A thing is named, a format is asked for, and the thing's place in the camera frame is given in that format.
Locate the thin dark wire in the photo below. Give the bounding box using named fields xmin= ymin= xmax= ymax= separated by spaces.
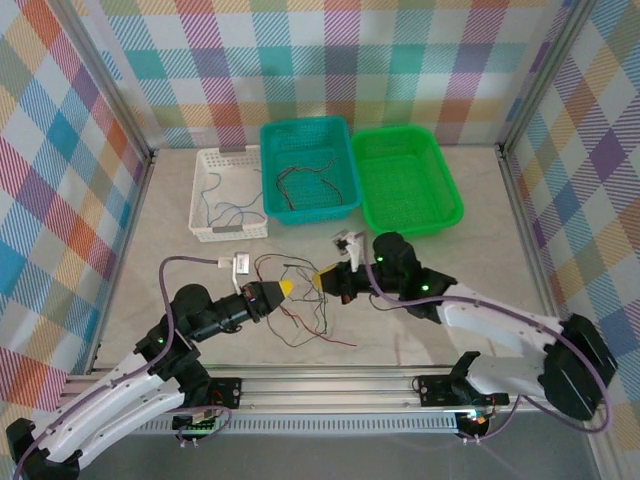
xmin=282 ymin=257 xmax=326 ymax=301
xmin=299 ymin=279 xmax=332 ymax=337
xmin=267 ymin=299 xmax=331 ymax=350

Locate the thin red wire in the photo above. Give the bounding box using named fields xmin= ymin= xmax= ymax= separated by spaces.
xmin=321 ymin=178 xmax=345 ymax=207
xmin=275 ymin=168 xmax=301 ymax=210

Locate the white perforated plastic basket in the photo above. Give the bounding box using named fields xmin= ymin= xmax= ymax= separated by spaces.
xmin=187 ymin=147 xmax=270 ymax=245

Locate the green plastic mesh basket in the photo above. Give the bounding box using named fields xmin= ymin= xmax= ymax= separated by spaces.
xmin=351 ymin=127 xmax=465 ymax=241

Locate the controller circuit board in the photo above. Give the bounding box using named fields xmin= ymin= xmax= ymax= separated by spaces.
xmin=457 ymin=408 xmax=494 ymax=429
xmin=172 ymin=409 xmax=224 ymax=435

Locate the teal plastic mesh basket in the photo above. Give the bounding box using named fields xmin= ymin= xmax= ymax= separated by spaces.
xmin=259 ymin=117 xmax=364 ymax=227

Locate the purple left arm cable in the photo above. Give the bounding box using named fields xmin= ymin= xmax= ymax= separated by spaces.
xmin=7 ymin=253 xmax=234 ymax=480

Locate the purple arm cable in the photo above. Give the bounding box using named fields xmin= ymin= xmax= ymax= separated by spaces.
xmin=7 ymin=253 xmax=234 ymax=480
xmin=362 ymin=247 xmax=616 ymax=445

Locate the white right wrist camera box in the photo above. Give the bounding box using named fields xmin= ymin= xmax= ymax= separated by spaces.
xmin=328 ymin=228 xmax=372 ymax=274

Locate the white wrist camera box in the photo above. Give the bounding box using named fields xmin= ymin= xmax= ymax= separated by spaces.
xmin=328 ymin=228 xmax=372 ymax=274
xmin=216 ymin=252 xmax=251 ymax=296

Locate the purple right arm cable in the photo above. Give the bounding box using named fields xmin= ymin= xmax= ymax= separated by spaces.
xmin=362 ymin=247 xmax=616 ymax=445

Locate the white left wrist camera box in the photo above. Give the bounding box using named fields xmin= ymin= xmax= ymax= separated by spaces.
xmin=216 ymin=252 xmax=251 ymax=296

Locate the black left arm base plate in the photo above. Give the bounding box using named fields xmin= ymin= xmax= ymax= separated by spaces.
xmin=199 ymin=377 xmax=243 ymax=412

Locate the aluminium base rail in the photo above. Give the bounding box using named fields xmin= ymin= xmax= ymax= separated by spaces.
xmin=59 ymin=366 xmax=546 ymax=416

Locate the aluminium side rail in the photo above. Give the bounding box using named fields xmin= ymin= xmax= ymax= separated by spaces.
xmin=87 ymin=149 xmax=159 ymax=376
xmin=497 ymin=144 xmax=574 ymax=331

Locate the slotted grey cable duct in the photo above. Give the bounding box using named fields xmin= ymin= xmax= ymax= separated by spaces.
xmin=134 ymin=417 xmax=461 ymax=435

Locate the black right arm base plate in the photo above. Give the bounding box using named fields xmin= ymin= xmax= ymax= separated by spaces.
xmin=417 ymin=373 xmax=511 ymax=407

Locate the aluminium frame post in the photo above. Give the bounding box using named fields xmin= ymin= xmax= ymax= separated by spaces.
xmin=59 ymin=0 xmax=157 ymax=162
xmin=497 ymin=0 xmax=601 ymax=157

